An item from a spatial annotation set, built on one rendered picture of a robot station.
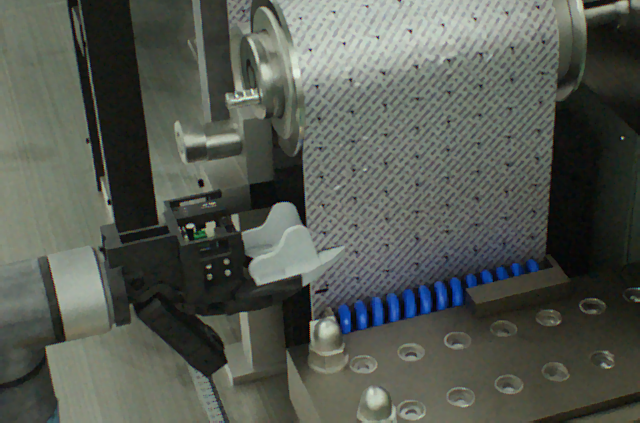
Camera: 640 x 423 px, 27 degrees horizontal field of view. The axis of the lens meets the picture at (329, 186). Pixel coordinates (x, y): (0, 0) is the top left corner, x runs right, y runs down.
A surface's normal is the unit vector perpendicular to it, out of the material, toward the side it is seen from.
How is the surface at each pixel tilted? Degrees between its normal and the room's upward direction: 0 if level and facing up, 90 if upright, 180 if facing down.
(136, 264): 90
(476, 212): 90
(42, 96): 0
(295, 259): 90
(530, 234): 90
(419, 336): 0
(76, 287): 44
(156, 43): 0
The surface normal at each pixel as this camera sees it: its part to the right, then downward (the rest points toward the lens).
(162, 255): 0.32, 0.51
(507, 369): -0.04, -0.83
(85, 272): 0.11, -0.52
